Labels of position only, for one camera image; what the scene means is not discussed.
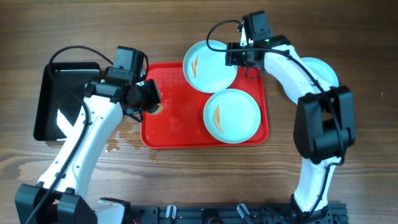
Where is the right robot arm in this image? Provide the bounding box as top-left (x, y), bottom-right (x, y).
top-left (226, 35), bottom-right (356, 221)

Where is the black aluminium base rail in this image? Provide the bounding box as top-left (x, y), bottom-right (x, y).
top-left (99, 202), bottom-right (348, 224)

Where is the black rectangular water tub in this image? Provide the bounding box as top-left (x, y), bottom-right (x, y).
top-left (33, 62), bottom-right (100, 141)

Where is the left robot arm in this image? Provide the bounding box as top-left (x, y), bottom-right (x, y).
top-left (15, 79), bottom-right (160, 223)

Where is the white plate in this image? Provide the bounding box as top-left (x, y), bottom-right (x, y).
top-left (183, 40), bottom-right (238, 93)
top-left (284, 57), bottom-right (339, 104)
top-left (203, 88), bottom-right (261, 144)

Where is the red plastic tray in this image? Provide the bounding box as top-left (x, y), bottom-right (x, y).
top-left (141, 62), bottom-right (269, 149)

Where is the green and yellow sponge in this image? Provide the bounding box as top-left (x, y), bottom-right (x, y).
top-left (146, 104), bottom-right (164, 115)

